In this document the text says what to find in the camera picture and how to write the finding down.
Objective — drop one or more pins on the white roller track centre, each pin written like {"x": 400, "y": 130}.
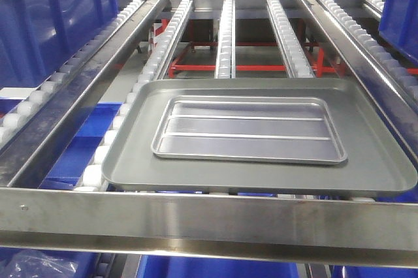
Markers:
{"x": 226, "y": 44}

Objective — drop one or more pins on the steel divider rail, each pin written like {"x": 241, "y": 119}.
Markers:
{"x": 93, "y": 79}
{"x": 396, "y": 107}

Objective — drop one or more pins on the large blue plastic box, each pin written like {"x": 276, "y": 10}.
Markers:
{"x": 39, "y": 36}

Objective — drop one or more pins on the clear plastic bag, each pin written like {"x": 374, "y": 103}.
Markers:
{"x": 32, "y": 263}

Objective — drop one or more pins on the blue bin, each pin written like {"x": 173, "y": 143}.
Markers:
{"x": 398, "y": 26}
{"x": 180, "y": 266}
{"x": 78, "y": 147}

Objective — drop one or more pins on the steel divider rail left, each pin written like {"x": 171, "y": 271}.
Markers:
{"x": 93, "y": 79}

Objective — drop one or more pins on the red metal frame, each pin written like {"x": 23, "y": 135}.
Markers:
{"x": 315, "y": 54}

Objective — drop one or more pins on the steel divider rail right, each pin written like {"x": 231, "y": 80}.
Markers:
{"x": 396, "y": 107}

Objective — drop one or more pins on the blue bin bottom centre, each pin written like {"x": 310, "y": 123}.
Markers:
{"x": 180, "y": 266}

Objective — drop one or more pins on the large grey metal tray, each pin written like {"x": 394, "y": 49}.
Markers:
{"x": 376, "y": 165}

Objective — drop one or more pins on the white roller track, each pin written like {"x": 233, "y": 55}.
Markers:
{"x": 226, "y": 44}
{"x": 390, "y": 65}
{"x": 293, "y": 56}
{"x": 19, "y": 115}
{"x": 92, "y": 178}

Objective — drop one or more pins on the small silver ribbed tray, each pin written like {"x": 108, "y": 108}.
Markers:
{"x": 254, "y": 129}

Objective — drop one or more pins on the white roller track far right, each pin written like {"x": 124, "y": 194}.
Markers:
{"x": 390, "y": 65}

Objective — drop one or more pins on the blue bin lower left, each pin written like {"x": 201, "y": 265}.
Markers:
{"x": 78, "y": 147}

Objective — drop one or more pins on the blue bin at right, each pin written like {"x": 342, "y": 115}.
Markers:
{"x": 398, "y": 26}

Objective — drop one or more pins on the white roller track far left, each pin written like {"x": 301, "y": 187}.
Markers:
{"x": 19, "y": 115}

